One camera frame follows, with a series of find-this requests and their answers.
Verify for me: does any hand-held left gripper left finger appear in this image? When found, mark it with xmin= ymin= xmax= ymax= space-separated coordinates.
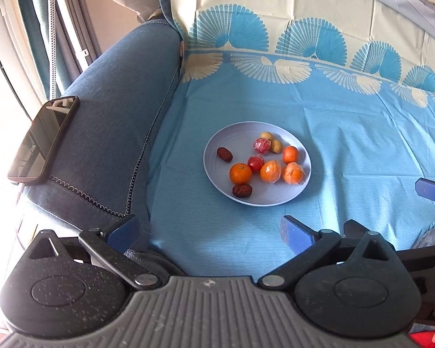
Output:
xmin=20 ymin=214 xmax=162 ymax=291

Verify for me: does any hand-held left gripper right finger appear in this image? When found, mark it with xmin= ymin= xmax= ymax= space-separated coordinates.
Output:
xmin=257 ymin=215 xmax=403 ymax=291

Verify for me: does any red plastic fruit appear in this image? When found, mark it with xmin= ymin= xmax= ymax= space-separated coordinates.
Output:
xmin=247 ymin=155 xmax=265 ymax=173

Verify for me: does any light purple plate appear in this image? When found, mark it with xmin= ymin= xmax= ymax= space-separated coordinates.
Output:
xmin=203 ymin=121 xmax=312 ymax=207

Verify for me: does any grey cloth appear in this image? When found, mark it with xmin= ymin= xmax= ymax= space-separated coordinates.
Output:
xmin=412 ymin=226 xmax=435 ymax=250

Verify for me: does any red cloth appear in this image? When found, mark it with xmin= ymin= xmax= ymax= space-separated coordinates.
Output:
xmin=408 ymin=330 xmax=435 ymax=348

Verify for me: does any plastic wrapped orange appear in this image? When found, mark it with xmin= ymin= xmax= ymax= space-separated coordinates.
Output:
xmin=282 ymin=162 xmax=305 ymax=185
xmin=260 ymin=160 xmax=282 ymax=184

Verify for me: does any large bare orange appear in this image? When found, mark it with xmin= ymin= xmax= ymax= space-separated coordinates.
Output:
xmin=229 ymin=163 xmax=253 ymax=185

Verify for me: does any blue fan printed cloth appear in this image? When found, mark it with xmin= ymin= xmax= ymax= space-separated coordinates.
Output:
xmin=141 ymin=0 xmax=435 ymax=280

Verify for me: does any black smartphone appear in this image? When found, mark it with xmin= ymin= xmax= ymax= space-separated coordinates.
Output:
xmin=7 ymin=96 xmax=80 ymax=184

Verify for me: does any blue denim sofa armrest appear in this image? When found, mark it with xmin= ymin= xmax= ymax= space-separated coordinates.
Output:
xmin=20 ymin=18 xmax=184 ymax=233

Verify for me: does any grey green curtain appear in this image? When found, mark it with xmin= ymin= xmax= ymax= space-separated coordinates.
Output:
xmin=16 ymin=0 xmax=138 ymax=95

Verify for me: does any black white patterned cord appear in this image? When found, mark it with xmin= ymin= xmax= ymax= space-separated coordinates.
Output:
xmin=43 ymin=0 xmax=59 ymax=98

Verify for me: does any white window frame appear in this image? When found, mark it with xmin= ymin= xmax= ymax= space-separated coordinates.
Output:
xmin=0 ymin=0 xmax=49 ymax=117

